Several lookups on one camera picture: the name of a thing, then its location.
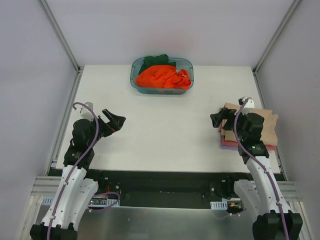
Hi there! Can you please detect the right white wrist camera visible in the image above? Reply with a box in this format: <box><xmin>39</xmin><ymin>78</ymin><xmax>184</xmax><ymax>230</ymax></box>
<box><xmin>238</xmin><ymin>96</ymin><xmax>255</xmax><ymax>115</ymax></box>

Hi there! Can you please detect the left aluminium frame post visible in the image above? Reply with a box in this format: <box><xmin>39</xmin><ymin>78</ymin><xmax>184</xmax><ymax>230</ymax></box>
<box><xmin>37</xmin><ymin>0</ymin><xmax>82</xmax><ymax>73</ymax></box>

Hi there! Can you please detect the left white cable duct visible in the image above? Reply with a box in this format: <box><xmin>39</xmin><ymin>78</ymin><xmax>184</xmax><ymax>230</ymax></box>
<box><xmin>41</xmin><ymin>196</ymin><xmax>120</xmax><ymax>209</ymax></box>

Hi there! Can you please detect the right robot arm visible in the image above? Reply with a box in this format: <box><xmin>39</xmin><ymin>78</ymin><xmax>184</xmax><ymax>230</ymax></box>
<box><xmin>210</xmin><ymin>107</ymin><xmax>303</xmax><ymax>240</ymax></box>

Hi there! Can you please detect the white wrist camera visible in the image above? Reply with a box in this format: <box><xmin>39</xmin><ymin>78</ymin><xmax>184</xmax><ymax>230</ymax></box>
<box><xmin>80</xmin><ymin>101</ymin><xmax>94</xmax><ymax>122</ymax></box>
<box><xmin>238</xmin><ymin>96</ymin><xmax>255</xmax><ymax>115</ymax></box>

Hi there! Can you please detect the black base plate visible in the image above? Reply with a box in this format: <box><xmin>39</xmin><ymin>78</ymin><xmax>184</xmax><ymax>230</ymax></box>
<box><xmin>86</xmin><ymin>169</ymin><xmax>253</xmax><ymax>209</ymax></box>

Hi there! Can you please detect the beige folded t shirt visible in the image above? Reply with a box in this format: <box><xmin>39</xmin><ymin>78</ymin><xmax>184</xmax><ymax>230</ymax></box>
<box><xmin>219</xmin><ymin>102</ymin><xmax>279</xmax><ymax>146</ymax></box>

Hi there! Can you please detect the right aluminium frame post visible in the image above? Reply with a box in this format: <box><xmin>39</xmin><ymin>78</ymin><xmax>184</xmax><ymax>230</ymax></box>
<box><xmin>252</xmin><ymin>0</ymin><xmax>302</xmax><ymax>76</ymax></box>

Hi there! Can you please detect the orange t shirt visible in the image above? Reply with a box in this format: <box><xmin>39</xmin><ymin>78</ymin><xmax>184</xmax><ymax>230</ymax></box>
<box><xmin>136</xmin><ymin>65</ymin><xmax>192</xmax><ymax>90</ymax></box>

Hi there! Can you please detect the dark green t shirt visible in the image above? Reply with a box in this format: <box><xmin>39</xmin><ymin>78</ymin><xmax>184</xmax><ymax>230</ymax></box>
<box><xmin>138</xmin><ymin>54</ymin><xmax>177</xmax><ymax>75</ymax></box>

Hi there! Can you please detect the white cable duct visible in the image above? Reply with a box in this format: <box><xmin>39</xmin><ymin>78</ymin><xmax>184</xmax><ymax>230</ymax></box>
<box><xmin>210</xmin><ymin>201</ymin><xmax>228</xmax><ymax>211</ymax></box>
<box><xmin>41</xmin><ymin>196</ymin><xmax>120</xmax><ymax>209</ymax></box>

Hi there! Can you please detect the aluminium frame post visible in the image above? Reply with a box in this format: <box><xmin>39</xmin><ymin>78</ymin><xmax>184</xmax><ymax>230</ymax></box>
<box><xmin>37</xmin><ymin>0</ymin><xmax>82</xmax><ymax>73</ymax></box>
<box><xmin>252</xmin><ymin>0</ymin><xmax>302</xmax><ymax>76</ymax></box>

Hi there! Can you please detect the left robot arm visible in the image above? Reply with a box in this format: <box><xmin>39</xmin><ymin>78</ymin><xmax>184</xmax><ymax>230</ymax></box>
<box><xmin>29</xmin><ymin>105</ymin><xmax>126</xmax><ymax>240</ymax></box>

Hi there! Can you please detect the lavender folded t shirt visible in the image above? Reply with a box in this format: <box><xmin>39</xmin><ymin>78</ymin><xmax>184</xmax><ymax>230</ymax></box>
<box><xmin>220</xmin><ymin>138</ymin><xmax>238</xmax><ymax>150</ymax></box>

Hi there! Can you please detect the teal plastic bin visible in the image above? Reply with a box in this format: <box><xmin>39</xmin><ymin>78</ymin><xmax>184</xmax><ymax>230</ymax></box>
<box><xmin>130</xmin><ymin>57</ymin><xmax>194</xmax><ymax>95</ymax></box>

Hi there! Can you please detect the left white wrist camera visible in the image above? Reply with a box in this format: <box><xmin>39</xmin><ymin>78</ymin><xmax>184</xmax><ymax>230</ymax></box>
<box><xmin>80</xmin><ymin>101</ymin><xmax>94</xmax><ymax>122</ymax></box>

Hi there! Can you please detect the right white cable duct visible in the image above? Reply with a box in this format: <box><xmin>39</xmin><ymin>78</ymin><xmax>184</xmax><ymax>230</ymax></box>
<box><xmin>210</xmin><ymin>201</ymin><xmax>228</xmax><ymax>211</ymax></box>

